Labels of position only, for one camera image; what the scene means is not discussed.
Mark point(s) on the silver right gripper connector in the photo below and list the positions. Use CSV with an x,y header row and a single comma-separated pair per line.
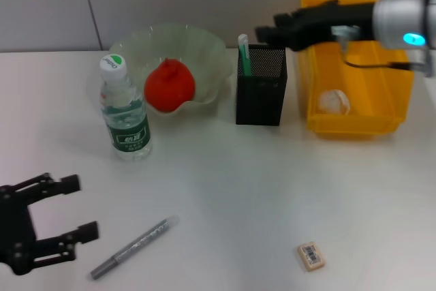
x,y
344,33

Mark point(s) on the grey glitter marker pen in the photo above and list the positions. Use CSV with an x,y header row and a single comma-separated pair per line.
x,y
136,246

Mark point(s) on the mint green pen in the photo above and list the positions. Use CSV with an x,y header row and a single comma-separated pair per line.
x,y
245,56

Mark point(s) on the clear green-label water bottle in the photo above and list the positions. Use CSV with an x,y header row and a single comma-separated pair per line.
x,y
127,127

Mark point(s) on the black mesh pen holder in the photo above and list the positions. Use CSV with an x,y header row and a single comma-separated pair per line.
x,y
260,100

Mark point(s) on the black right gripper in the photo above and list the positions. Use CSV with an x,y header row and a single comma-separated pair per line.
x,y
327,22

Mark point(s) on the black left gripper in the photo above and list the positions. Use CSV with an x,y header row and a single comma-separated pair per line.
x,y
15,233

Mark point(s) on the translucent green fruit bowl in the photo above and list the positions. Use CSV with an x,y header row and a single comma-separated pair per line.
x,y
201,56

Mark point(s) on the yellow plastic bin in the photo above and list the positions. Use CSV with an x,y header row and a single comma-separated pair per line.
x,y
368,100

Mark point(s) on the white paper ball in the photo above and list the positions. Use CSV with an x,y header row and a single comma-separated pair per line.
x,y
334,102

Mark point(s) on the beige eraser with barcode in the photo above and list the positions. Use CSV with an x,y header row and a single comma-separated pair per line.
x,y
311,257

